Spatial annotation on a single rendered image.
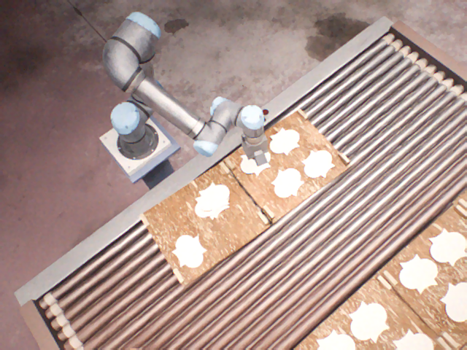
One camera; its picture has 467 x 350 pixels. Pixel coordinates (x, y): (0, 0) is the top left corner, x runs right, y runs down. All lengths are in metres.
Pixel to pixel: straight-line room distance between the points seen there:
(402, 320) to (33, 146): 2.64
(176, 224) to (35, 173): 1.69
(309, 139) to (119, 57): 0.86
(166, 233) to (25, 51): 2.53
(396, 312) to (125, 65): 1.24
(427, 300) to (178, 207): 0.99
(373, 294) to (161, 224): 0.85
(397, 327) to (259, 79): 2.06
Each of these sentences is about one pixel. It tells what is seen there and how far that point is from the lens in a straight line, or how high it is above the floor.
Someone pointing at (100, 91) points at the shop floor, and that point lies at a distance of 3.33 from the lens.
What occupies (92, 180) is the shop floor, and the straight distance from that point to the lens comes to 2.97.
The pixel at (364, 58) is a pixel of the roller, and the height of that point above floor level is 0.92.
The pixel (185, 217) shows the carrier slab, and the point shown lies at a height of 0.94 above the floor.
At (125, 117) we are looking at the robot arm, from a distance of 1.71.
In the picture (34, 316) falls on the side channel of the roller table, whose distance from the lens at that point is 1.79.
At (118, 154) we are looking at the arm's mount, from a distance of 1.91.
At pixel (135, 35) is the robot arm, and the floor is 1.53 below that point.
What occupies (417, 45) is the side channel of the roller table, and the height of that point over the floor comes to 0.95.
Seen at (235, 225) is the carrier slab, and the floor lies 0.94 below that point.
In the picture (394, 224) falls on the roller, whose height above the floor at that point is 0.92.
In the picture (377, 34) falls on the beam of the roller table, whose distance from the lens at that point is 2.20.
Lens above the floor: 2.50
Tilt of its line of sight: 66 degrees down
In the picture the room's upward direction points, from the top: 11 degrees counter-clockwise
